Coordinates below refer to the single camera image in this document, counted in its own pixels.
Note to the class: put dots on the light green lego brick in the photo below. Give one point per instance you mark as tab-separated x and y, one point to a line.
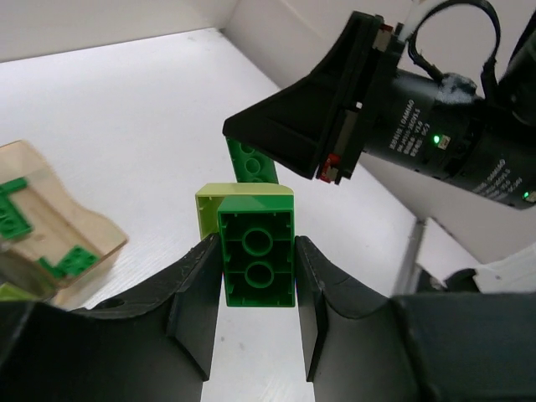
211	195

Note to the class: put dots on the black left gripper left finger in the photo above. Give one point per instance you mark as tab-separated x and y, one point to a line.
152	342

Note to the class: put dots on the amber translucent plastic container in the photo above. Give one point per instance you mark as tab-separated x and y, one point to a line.
59	224

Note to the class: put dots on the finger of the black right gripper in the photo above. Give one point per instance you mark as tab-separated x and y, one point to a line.
293	126

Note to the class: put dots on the dark green square lego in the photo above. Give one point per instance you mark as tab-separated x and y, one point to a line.
74	263

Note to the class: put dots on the long dark green lego brick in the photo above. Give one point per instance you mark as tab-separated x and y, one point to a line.
250	165

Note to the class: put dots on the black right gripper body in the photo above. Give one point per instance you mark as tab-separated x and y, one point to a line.
478	136

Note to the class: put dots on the dark green flat lego plate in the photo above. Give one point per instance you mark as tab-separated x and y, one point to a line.
14	225

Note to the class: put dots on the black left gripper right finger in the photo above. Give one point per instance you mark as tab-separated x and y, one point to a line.
359	345

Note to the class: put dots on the grey translucent plastic container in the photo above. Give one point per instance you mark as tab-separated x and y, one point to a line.
22	280

